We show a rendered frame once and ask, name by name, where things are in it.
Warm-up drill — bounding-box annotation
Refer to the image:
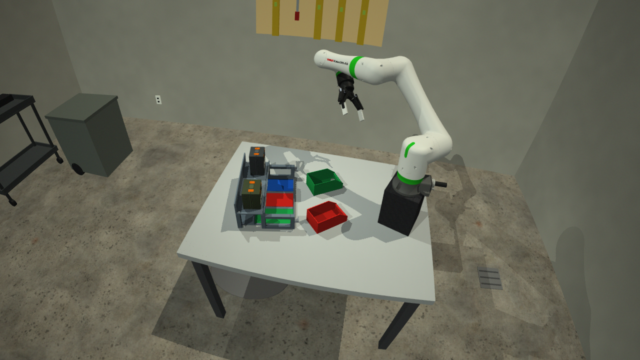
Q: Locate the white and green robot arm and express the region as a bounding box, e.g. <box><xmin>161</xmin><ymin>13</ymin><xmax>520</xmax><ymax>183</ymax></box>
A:
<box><xmin>314</xmin><ymin>49</ymin><xmax>453</xmax><ymax>197</ymax></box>

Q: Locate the red bin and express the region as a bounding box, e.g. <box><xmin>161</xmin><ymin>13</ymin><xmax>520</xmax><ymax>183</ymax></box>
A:
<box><xmin>306</xmin><ymin>201</ymin><xmax>347</xmax><ymax>234</ymax></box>

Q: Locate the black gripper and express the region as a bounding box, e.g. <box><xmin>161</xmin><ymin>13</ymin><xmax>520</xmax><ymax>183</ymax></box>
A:
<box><xmin>337</xmin><ymin>81</ymin><xmax>365</xmax><ymax>122</ymax></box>

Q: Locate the green bin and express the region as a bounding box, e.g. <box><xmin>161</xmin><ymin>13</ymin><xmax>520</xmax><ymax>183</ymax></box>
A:
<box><xmin>306</xmin><ymin>168</ymin><xmax>342</xmax><ymax>196</ymax></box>

